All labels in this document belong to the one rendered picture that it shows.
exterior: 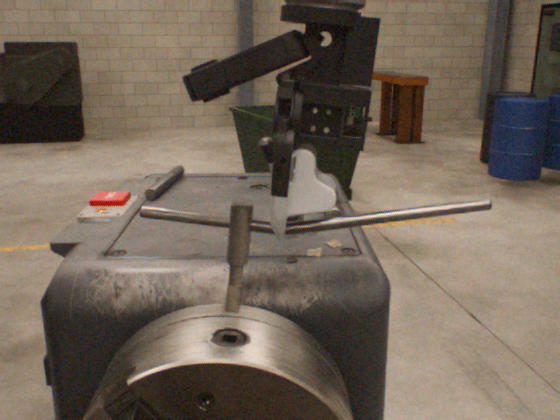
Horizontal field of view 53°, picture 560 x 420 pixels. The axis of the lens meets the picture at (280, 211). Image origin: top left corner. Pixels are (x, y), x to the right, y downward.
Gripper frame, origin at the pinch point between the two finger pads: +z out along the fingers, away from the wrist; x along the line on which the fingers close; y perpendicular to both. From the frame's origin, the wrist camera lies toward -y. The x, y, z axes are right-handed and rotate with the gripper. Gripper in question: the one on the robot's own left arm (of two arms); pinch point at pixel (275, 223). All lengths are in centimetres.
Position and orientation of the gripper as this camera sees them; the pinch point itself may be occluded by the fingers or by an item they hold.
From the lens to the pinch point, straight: 55.0
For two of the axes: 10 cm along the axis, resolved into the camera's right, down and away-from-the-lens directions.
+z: -1.0, 9.5, 2.9
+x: 0.8, -2.8, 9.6
